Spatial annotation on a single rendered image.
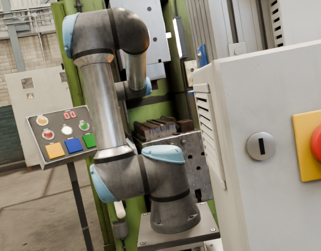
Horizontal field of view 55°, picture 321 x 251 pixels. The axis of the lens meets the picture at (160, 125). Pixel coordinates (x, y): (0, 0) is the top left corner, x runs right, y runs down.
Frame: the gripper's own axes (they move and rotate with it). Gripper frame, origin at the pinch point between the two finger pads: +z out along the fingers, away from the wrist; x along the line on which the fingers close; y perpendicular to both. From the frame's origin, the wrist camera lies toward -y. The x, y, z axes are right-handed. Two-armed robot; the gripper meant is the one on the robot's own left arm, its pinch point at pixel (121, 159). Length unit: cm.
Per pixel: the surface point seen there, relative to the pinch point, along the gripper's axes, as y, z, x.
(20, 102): -518, -54, -266
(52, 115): -27, -25, -36
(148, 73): -52, -38, 18
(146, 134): -50, -2, 10
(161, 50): -54, -50, 29
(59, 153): -14.8, -5.8, -32.1
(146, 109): -99, -14, 11
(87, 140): -25.8, -7.9, -19.9
